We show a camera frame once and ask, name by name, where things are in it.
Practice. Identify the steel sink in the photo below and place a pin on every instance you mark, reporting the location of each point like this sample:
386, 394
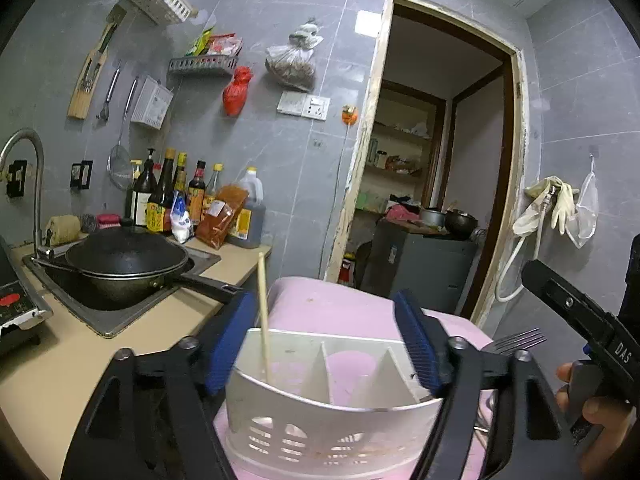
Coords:
130, 317

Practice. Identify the small metal pot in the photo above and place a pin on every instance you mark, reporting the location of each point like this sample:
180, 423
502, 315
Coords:
431, 217

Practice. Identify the induction cooker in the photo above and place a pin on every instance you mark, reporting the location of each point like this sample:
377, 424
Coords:
15, 305

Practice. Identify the black wok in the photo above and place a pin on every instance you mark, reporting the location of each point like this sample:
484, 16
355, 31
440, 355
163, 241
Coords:
125, 260

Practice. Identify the steel faucet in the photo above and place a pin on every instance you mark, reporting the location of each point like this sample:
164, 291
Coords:
35, 185

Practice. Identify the wooden pantry shelves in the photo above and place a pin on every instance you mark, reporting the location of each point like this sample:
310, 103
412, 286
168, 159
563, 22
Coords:
400, 170

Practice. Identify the red white seasoning packet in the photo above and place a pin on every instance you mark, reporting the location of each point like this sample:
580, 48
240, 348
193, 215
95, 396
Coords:
225, 45

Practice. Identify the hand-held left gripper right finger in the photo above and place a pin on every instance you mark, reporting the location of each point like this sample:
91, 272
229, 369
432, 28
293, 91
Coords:
417, 345

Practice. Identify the green yellow seasoning packet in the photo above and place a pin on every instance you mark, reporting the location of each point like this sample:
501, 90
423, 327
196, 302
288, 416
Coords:
200, 42

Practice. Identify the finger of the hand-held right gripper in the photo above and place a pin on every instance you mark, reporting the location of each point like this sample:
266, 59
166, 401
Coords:
565, 300

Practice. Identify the steel wool scrubber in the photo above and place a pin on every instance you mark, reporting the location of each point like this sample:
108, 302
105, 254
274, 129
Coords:
88, 223

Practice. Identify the orange spice bag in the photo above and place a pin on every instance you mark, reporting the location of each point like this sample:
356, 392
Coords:
220, 217

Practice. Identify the white blue salt bag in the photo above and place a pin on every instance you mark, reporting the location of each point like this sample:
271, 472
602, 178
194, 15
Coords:
181, 220

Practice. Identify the clear yellow cap bottle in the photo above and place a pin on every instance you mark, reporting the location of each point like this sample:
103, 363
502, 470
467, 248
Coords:
214, 185

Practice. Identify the red label sauce bottle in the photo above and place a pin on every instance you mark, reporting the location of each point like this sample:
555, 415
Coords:
197, 195

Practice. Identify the large cooking oil jug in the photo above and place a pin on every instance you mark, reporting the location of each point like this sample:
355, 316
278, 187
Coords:
250, 210

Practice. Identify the black wall hook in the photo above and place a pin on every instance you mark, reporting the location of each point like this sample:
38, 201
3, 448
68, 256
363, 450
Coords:
81, 174
17, 179

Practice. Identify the white wall socket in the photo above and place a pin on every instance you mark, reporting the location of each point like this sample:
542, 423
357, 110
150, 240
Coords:
316, 107

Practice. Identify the hanging metal peeler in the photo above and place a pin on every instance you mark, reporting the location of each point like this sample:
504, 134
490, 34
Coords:
109, 95

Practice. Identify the red plastic bag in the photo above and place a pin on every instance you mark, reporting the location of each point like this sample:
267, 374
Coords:
237, 92

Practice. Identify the loofah sponge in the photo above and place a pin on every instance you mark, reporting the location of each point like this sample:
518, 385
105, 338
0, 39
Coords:
62, 229

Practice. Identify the white plastic utensil holder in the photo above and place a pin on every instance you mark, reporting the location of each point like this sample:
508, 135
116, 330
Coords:
300, 425

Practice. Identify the hanging mesh strainer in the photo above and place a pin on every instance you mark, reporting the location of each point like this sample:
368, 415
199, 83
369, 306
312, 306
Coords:
120, 167

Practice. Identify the tall dark soy sauce bottle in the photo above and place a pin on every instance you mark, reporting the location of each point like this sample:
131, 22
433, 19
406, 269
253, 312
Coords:
164, 200

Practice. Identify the hanging white mesh bag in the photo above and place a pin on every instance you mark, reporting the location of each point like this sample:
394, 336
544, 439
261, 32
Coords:
586, 210

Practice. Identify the person's right hand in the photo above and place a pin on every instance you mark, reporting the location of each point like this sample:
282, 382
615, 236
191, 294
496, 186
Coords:
607, 420

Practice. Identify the wooden chopstick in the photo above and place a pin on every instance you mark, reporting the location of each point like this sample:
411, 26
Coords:
263, 310

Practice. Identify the pink plastic stool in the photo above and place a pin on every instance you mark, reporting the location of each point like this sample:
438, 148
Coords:
340, 310

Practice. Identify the grey cabinet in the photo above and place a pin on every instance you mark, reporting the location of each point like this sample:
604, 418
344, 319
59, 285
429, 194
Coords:
415, 270

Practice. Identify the red white floor bottle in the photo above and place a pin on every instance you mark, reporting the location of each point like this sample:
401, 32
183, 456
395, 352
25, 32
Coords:
346, 270

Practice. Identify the orange wall hook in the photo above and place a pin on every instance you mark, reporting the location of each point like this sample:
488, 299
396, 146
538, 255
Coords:
349, 115

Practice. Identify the small white hanging box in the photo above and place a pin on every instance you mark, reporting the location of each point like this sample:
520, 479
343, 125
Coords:
152, 102

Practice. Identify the red lid jar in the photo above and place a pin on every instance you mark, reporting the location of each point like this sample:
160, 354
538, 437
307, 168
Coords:
108, 221

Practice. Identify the yellow cap sauce bottle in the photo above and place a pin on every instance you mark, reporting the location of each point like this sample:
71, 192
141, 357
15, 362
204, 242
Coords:
131, 195

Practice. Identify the pink cloth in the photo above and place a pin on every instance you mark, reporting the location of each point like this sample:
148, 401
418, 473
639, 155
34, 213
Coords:
402, 212

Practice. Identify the slim dark sauce bottle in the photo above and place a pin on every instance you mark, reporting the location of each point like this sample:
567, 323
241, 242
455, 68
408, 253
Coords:
180, 175

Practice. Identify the metal fork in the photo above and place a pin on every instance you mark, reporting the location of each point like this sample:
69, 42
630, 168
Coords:
517, 342

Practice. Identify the wooden door frame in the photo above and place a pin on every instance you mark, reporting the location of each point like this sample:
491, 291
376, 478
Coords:
517, 160

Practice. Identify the grey wall shelf basket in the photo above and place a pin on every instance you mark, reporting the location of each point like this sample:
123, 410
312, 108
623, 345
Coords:
200, 65

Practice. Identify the white wall switch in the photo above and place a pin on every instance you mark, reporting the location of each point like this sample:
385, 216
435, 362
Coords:
291, 103

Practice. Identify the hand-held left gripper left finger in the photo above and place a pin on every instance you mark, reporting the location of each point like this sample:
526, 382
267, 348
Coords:
227, 345

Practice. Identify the cream rubber gloves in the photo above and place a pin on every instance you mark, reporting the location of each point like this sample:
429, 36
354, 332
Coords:
540, 200

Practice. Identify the wooden knife rack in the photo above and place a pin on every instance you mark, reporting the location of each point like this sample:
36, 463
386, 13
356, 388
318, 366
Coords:
90, 75

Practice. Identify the green box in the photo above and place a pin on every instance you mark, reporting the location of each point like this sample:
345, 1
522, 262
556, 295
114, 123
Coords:
372, 201

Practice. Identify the metal spoon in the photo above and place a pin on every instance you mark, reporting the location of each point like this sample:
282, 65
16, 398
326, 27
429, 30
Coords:
487, 415

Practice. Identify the dark metal bowl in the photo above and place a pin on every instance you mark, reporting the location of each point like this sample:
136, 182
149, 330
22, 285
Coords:
461, 222

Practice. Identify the clear bag of dried goods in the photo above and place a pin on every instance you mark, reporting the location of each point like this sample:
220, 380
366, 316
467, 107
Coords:
292, 62

